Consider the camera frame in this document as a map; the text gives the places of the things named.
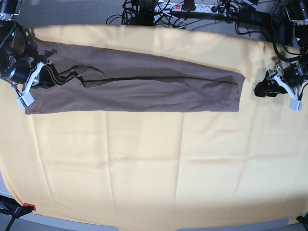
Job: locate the black clamp right corner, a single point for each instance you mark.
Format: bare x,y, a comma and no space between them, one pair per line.
303,220

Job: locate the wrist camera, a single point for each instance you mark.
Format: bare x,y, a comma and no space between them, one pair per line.
295,105
25,100

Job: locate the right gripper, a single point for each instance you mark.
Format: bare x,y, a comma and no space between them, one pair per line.
19,72

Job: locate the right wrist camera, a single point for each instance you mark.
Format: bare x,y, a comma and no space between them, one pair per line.
25,100

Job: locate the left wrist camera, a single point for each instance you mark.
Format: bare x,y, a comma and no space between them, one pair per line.
295,105

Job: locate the yellow table cloth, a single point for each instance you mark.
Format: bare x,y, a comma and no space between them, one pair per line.
161,171

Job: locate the brown T-shirt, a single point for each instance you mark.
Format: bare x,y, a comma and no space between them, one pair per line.
98,79

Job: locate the black stand post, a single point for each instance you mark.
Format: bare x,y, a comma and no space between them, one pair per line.
146,13

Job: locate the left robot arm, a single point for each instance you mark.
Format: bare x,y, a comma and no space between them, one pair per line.
296,14

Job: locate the black clamp with orange tip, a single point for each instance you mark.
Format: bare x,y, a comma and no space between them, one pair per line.
14,209

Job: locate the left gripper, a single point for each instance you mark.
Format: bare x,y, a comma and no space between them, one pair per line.
287,80

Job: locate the white power strip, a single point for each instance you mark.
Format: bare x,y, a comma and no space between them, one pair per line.
178,8

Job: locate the black power adapter box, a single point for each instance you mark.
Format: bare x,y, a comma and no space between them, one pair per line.
253,17

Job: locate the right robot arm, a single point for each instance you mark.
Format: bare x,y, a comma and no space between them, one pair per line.
14,42

